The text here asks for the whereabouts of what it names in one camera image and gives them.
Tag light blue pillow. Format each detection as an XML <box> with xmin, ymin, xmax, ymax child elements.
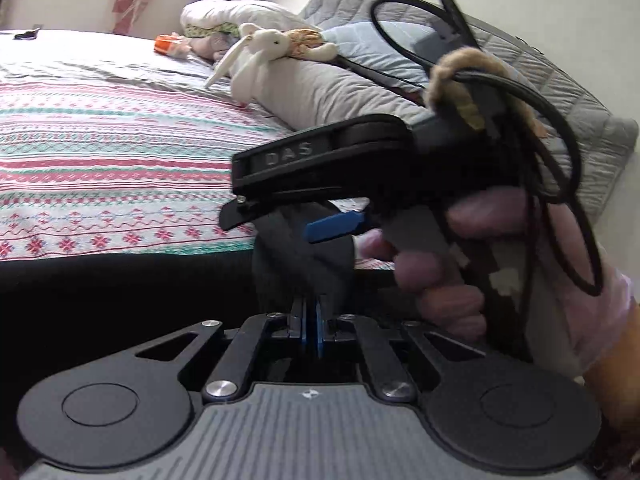
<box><xmin>319</xmin><ymin>22</ymin><xmax>437</xmax><ymax>95</ymax></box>

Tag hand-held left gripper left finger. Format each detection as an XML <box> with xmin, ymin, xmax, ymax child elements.
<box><xmin>134</xmin><ymin>299</ymin><xmax>308</xmax><ymax>404</ymax></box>

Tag pink grey soft toy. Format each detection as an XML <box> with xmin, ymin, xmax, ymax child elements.
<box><xmin>191</xmin><ymin>34</ymin><xmax>237</xmax><ymax>64</ymax></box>

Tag black pants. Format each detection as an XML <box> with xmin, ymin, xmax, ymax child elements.
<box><xmin>0</xmin><ymin>204</ymin><xmax>401</xmax><ymax>361</ymax></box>

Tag white stuffed bunny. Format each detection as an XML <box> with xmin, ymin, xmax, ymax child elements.
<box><xmin>204</xmin><ymin>22</ymin><xmax>341</xmax><ymax>102</ymax></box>

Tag person's right hand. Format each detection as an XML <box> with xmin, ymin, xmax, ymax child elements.
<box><xmin>359</xmin><ymin>186</ymin><xmax>637</xmax><ymax>377</ymax></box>

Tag person's right forearm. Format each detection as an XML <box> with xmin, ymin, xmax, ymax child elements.
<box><xmin>582</xmin><ymin>296</ymin><xmax>640</xmax><ymax>461</ymax></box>

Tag grey quilted pillow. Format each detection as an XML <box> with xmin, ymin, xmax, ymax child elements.
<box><xmin>299</xmin><ymin>0</ymin><xmax>640</xmax><ymax>223</ymax></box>

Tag white floral pillow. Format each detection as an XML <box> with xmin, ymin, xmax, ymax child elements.
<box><xmin>179</xmin><ymin>0</ymin><xmax>312</xmax><ymax>40</ymax></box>

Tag patterned red green bed sheet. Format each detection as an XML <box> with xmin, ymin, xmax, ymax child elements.
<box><xmin>0</xmin><ymin>29</ymin><xmax>397</xmax><ymax>272</ymax></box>

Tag black cable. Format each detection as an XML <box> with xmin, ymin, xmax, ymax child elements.
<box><xmin>370</xmin><ymin>0</ymin><xmax>604</xmax><ymax>297</ymax></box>

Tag plain grey pillow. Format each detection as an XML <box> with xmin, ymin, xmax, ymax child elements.
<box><xmin>257</xmin><ymin>54</ymin><xmax>432</xmax><ymax>137</ymax></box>

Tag orange toy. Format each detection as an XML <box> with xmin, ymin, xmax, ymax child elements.
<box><xmin>153</xmin><ymin>33</ymin><xmax>194</xmax><ymax>59</ymax></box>

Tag brown furry band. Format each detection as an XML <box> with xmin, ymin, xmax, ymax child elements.
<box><xmin>424</xmin><ymin>47</ymin><xmax>547</xmax><ymax>137</ymax></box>

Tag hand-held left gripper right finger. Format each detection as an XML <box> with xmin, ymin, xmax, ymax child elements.
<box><xmin>313</xmin><ymin>298</ymin><xmax>488</xmax><ymax>404</ymax></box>

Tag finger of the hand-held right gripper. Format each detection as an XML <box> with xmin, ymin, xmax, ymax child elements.
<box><xmin>219</xmin><ymin>197</ymin><xmax>262</xmax><ymax>232</ymax></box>
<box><xmin>302</xmin><ymin>211</ymin><xmax>382</xmax><ymax>245</ymax></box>

